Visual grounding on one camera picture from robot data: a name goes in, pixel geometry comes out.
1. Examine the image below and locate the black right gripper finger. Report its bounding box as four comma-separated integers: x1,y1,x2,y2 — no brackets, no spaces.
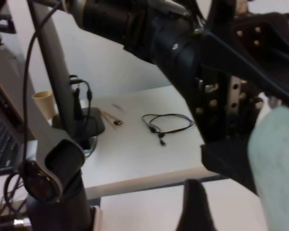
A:
177,179,222,231

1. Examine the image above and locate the beige paper cup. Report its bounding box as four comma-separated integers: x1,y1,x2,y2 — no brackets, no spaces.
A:
32,90,58,120

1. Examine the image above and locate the wooden stick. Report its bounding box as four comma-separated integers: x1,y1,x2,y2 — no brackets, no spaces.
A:
103,112,124,124
97,108,118,130

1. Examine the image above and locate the black keyboard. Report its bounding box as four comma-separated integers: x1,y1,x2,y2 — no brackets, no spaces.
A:
0,115,19,178

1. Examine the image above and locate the black left camera cable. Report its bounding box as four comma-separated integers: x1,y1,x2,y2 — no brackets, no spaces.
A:
20,1,63,169

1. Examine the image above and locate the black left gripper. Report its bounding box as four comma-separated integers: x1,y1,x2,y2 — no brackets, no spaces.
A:
173,69,273,196

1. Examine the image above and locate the mint green plastic cup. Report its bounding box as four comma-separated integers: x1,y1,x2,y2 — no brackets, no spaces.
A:
248,105,289,231

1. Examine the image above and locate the grey framed monitor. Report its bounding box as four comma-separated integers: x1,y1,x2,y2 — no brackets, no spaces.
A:
0,23,38,145

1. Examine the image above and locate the coiled black cable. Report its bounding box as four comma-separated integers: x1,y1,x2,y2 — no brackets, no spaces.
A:
141,114,195,147

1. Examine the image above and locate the black left camera bracket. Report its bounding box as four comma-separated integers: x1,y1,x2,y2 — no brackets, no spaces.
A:
195,0,289,106

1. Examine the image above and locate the black plugged cable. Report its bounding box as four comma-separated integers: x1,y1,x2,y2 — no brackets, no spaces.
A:
69,74,94,121

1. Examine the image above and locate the black monitor stand base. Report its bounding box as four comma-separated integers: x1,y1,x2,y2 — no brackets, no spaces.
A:
73,107,105,150

